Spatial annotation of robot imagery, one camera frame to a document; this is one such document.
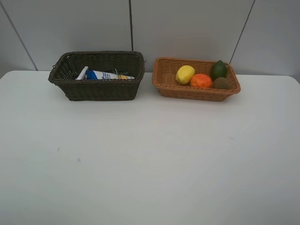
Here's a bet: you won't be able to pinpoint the orange fruit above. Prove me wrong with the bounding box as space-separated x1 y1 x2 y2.
190 74 212 88

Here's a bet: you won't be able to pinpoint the white tube blue cap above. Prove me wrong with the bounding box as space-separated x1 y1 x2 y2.
86 69 135 80

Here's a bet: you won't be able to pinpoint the brown kiwi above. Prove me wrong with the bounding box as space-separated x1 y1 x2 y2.
212 77 231 90

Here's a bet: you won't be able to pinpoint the white marker red caps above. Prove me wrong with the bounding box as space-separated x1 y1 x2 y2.
76 66 89 80

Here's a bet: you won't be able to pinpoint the orange wicker basket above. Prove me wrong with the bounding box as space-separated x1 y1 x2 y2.
152 57 241 102

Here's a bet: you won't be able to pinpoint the yellow lemon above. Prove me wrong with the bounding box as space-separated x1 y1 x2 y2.
176 65 195 85

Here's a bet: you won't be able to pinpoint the dark brown wicker basket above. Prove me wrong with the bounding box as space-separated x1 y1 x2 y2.
48 51 145 101

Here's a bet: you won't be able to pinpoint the green lime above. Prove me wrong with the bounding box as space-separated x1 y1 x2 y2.
210 60 227 81

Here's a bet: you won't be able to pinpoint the dark green spray bottle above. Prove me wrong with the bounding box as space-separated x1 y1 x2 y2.
113 68 129 75

